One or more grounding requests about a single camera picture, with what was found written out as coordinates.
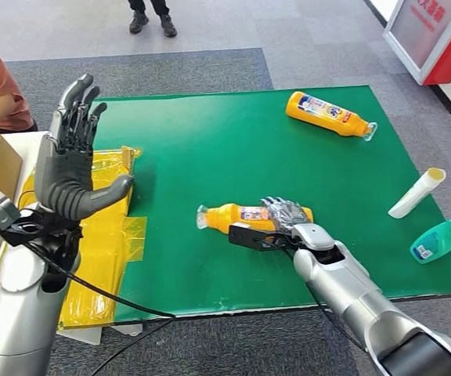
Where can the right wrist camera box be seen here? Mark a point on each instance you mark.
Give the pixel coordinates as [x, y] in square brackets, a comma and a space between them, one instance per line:
[248, 237]

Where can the orange bottle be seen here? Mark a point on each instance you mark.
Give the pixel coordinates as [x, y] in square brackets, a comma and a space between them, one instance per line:
[225, 218]
[319, 114]

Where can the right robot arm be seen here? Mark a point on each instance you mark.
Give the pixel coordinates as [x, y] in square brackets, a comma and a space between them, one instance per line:
[346, 290]

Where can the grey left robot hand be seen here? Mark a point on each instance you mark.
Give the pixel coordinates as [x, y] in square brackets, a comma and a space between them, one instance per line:
[64, 166]

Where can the green table mat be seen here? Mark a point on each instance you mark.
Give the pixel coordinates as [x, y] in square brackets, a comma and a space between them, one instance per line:
[217, 155]

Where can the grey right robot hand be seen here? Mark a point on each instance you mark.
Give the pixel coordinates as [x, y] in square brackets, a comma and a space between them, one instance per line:
[288, 215]

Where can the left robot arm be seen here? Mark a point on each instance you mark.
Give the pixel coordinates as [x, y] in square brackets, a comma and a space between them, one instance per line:
[21, 311]

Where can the red and white display cabinet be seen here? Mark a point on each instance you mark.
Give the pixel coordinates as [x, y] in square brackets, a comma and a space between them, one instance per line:
[425, 36]

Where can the white bottle, yellow cap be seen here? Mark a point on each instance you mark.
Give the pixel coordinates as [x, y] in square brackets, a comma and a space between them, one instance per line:
[413, 196]

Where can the yellow plastic sheet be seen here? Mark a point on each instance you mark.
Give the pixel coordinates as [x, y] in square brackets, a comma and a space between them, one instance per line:
[104, 259]

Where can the white board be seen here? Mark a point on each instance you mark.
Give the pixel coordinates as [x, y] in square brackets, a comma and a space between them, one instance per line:
[84, 336]

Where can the teal bottle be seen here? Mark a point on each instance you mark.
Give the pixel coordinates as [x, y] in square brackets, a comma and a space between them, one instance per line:
[441, 241]

